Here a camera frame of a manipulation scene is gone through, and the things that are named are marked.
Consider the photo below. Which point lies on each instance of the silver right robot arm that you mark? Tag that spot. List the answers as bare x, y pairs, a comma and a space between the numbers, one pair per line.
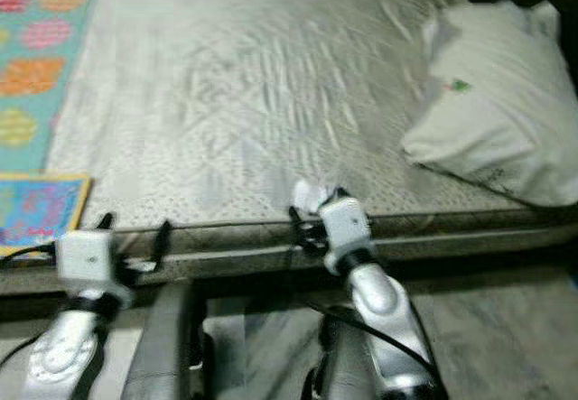
384, 328

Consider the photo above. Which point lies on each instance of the grey robot leg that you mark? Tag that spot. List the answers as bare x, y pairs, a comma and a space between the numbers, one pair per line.
164, 346
343, 364

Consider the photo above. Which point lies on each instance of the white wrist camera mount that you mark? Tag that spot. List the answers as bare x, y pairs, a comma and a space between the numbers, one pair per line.
90, 260
345, 227

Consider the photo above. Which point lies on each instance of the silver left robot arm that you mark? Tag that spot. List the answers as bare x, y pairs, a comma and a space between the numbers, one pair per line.
68, 355

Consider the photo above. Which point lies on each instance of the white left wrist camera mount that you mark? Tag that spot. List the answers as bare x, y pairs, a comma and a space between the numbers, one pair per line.
90, 260

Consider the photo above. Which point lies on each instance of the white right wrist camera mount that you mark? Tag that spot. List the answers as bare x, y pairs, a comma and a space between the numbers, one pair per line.
345, 227

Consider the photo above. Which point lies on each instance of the colourful children's board book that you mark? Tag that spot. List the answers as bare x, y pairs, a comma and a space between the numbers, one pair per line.
41, 210

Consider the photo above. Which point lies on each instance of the white pillow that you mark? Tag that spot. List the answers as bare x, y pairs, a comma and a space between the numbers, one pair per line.
497, 102

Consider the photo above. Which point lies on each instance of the grey robot right leg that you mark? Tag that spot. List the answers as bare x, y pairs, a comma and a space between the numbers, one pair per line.
343, 364

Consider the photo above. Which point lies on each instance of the teal sheet with coloured shapes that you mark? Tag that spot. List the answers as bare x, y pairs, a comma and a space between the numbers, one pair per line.
41, 48

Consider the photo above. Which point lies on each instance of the grey quilted mattress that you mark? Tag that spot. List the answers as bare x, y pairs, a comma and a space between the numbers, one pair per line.
235, 84

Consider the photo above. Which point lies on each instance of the dark bed base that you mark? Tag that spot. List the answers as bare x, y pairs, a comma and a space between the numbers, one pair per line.
262, 278

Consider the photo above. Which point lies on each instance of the white paper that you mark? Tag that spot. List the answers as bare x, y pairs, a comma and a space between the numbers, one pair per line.
314, 194

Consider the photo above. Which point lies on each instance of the grey robot left leg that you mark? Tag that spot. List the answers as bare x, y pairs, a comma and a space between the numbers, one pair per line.
164, 346

